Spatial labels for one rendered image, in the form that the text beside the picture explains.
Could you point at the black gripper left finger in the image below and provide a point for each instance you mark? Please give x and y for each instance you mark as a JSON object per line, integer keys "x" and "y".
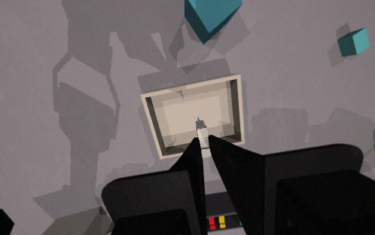
{"x": 180, "y": 187}

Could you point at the yellow fuse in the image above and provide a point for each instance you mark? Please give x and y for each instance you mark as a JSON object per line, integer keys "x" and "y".
{"x": 221, "y": 221}

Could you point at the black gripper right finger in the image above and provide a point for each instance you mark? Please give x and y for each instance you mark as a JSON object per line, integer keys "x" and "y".
{"x": 251, "y": 178}

